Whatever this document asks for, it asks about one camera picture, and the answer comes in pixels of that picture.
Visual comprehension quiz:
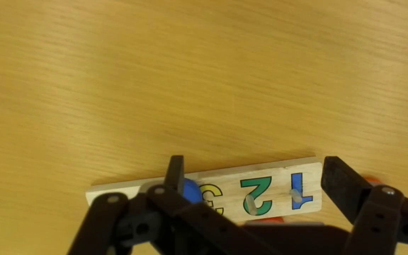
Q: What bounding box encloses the blue round block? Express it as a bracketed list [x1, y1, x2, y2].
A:
[180, 178, 201, 206]

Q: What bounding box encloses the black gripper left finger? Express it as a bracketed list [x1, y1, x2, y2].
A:
[68, 155, 262, 255]

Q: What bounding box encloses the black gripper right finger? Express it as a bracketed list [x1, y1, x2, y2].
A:
[319, 155, 408, 255]

